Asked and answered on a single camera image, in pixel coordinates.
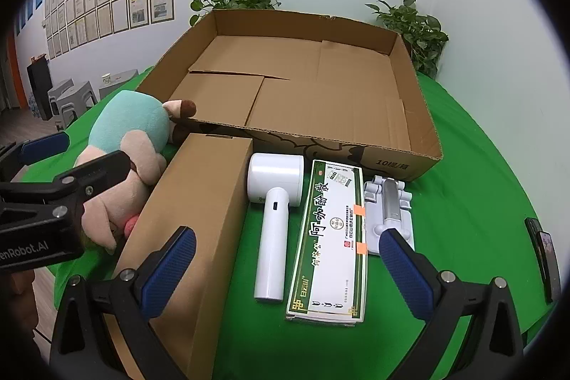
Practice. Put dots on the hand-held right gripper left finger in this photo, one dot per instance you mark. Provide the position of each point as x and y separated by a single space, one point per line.
171 268

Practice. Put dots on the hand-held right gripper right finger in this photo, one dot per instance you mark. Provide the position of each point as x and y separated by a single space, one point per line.
403 273

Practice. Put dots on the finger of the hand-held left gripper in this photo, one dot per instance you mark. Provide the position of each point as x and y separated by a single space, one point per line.
102 170
44 145

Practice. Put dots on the teal and pink plush toy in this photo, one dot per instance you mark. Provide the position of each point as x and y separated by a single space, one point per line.
129 117

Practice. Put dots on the long brown cardboard box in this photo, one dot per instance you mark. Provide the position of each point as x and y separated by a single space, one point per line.
200 206

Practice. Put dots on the green and white medicine box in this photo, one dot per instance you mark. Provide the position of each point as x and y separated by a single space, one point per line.
329 237

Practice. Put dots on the white hair dryer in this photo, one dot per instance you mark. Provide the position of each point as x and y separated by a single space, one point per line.
271 228

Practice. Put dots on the large cardboard box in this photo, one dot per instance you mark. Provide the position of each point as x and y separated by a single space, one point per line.
311 95

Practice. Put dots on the grey plastic stool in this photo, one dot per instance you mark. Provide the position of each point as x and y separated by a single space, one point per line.
75 101
122 78
60 93

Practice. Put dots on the black cabinet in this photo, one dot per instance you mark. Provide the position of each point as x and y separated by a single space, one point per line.
39 88

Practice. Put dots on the white folding phone stand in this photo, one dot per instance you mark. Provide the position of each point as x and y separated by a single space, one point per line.
387 206

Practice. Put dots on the white paper cup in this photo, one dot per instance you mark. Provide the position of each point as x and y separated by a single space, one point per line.
106 79

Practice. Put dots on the black smartphone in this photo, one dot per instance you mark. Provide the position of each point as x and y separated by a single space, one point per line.
545 260

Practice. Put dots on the leafy green potted plant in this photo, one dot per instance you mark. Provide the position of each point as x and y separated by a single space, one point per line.
414 32

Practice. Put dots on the wall of framed certificates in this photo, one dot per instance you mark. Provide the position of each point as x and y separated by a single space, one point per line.
138 1

